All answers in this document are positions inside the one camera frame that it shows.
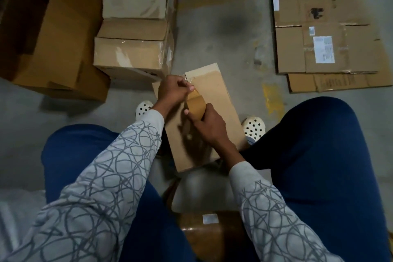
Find person's right hand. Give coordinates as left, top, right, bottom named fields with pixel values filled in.
left=183, top=103, right=246, bottom=170

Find person's left hand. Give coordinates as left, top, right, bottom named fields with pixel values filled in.
left=151, top=75, right=196, bottom=123

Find brown packing tape roll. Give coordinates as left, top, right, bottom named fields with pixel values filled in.
left=186, top=88, right=208, bottom=121

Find large black-label cardboard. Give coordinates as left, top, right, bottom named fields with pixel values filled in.
left=0, top=0, right=113, bottom=102

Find brown cardboard sheet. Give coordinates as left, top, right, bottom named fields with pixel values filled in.
left=268, top=0, right=393, bottom=94

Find person's right forearm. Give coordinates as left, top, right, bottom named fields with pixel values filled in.
left=228, top=160, right=345, bottom=262

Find person's left forearm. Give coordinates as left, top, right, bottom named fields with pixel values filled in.
left=3, top=109, right=165, bottom=262

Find person's left white clog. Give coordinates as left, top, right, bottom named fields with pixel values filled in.
left=135, top=99, right=156, bottom=122

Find person's white clog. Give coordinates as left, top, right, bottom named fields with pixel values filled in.
left=242, top=115, right=267, bottom=146
left=135, top=99, right=156, bottom=122

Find person's right white clog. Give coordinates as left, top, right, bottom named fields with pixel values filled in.
left=242, top=115, right=267, bottom=146

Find person's blue trousers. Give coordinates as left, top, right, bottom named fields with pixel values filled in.
left=41, top=96, right=393, bottom=262

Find brown plastic-wrapped stool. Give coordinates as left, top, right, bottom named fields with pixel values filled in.
left=161, top=179, right=249, bottom=262

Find white woven sack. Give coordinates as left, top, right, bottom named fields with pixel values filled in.
left=0, top=188, right=47, bottom=262

